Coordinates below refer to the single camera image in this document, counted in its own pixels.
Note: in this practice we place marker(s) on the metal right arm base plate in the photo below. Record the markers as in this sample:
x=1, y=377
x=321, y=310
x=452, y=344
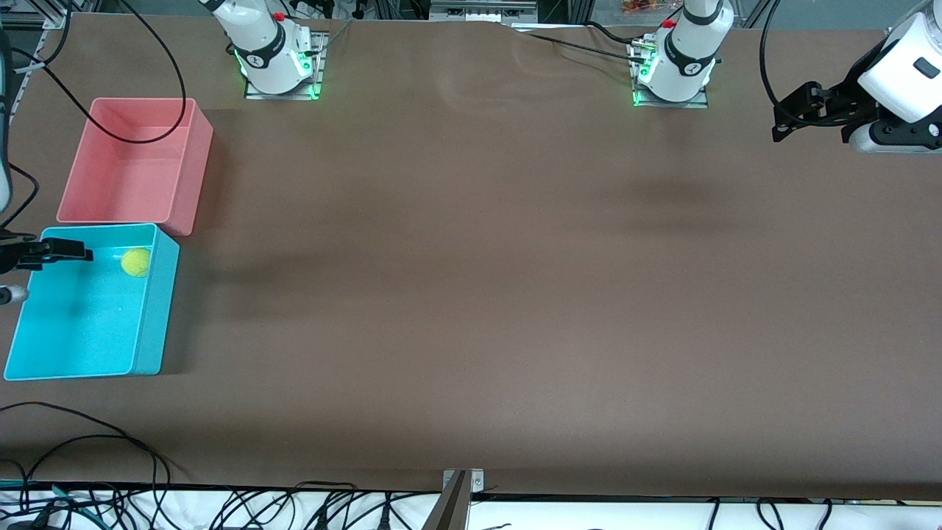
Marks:
x=283, y=96

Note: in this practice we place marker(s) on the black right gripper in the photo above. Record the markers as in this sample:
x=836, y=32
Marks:
x=22, y=255

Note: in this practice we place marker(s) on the orange object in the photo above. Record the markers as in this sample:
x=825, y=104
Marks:
x=640, y=7

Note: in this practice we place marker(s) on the metal clamp bracket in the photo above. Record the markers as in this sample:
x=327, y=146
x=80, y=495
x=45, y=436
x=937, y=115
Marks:
x=477, y=482

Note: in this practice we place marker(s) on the grey metal bar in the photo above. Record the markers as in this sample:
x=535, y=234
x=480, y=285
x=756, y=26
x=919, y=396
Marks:
x=450, y=508

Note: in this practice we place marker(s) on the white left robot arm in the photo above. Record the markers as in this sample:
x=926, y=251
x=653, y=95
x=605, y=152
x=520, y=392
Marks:
x=688, y=51

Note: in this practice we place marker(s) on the blue plastic bin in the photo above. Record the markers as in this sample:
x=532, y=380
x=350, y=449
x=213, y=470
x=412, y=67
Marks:
x=81, y=331

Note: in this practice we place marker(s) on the black power plug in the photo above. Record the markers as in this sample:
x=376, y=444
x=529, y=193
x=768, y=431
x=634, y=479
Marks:
x=383, y=519
x=321, y=519

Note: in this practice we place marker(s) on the yellow-green tennis ball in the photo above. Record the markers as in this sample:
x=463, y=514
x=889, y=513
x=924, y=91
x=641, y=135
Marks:
x=136, y=262

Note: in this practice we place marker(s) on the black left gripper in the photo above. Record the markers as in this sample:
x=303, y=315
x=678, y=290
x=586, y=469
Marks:
x=848, y=99

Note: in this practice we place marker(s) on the grey metal device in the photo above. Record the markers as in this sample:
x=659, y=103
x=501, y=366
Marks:
x=482, y=11

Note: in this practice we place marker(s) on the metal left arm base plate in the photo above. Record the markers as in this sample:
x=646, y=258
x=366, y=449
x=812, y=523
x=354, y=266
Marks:
x=673, y=105

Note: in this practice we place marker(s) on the pink plastic bin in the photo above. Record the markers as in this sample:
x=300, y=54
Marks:
x=140, y=184

